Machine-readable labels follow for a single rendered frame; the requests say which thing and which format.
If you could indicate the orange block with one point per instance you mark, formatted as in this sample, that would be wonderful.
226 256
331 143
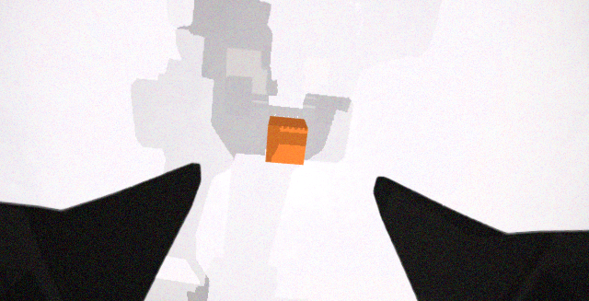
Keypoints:
286 140

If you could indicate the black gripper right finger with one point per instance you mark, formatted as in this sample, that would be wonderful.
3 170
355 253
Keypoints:
448 256

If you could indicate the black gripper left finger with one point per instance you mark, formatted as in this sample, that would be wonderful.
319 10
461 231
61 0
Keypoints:
108 249

